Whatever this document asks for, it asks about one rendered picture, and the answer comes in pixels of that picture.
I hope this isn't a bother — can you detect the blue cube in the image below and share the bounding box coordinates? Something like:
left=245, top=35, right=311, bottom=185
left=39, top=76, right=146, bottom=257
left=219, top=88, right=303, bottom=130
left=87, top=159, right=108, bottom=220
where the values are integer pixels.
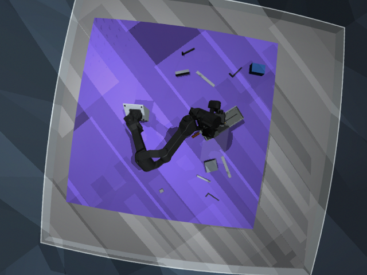
left=249, top=63, right=266, bottom=76

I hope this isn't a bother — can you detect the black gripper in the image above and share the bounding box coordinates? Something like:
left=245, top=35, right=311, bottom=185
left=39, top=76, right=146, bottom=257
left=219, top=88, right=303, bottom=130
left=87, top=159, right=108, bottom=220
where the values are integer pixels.
left=202, top=100, right=221, bottom=138

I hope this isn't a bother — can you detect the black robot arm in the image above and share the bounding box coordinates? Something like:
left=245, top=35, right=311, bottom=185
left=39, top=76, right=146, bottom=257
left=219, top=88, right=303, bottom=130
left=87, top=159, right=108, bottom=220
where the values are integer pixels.
left=124, top=107, right=225, bottom=172

